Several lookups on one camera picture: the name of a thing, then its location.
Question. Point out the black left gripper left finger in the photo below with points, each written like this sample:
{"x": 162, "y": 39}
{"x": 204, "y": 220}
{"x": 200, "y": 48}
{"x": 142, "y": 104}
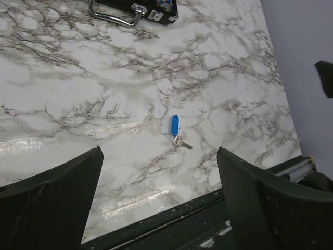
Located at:
{"x": 50, "y": 210}

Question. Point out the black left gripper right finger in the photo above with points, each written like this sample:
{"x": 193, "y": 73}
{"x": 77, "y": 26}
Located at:
{"x": 267, "y": 211}

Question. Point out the silver key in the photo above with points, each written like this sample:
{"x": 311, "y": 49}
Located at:
{"x": 179, "y": 142}

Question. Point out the blue plastic key tag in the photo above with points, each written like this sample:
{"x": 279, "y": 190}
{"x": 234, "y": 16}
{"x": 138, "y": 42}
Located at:
{"x": 175, "y": 125}

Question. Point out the black poker chip case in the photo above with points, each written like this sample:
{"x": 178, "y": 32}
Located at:
{"x": 163, "y": 12}

